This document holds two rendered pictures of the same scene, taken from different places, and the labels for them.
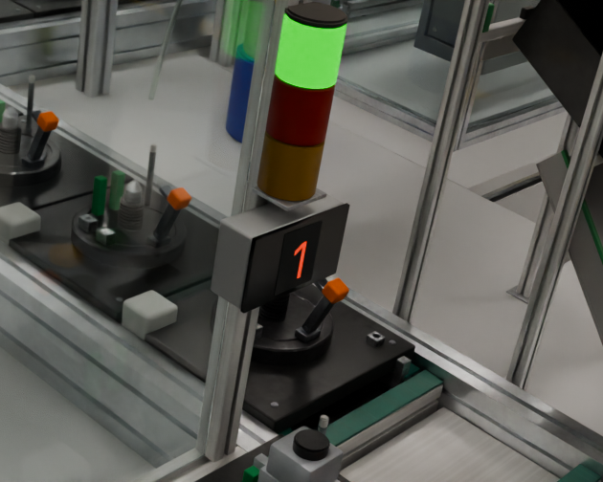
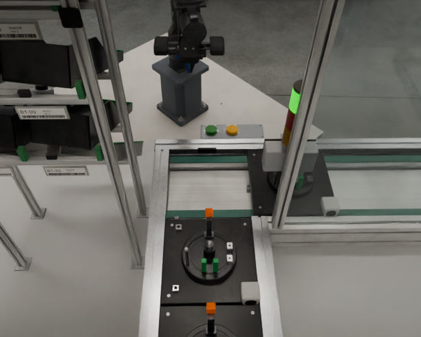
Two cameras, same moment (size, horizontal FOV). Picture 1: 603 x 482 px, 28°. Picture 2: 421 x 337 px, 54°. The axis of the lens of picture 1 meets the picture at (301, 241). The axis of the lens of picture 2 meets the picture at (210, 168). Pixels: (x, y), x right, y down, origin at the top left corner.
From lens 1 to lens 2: 1.54 m
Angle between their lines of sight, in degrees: 90
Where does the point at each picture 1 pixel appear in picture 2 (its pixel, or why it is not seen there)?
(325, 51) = not seen: hidden behind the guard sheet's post
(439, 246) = (3, 321)
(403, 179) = not seen: outside the picture
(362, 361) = (194, 223)
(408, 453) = (202, 205)
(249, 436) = (261, 222)
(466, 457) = (186, 194)
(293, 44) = not seen: hidden behind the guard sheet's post
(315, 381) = (220, 225)
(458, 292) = (47, 284)
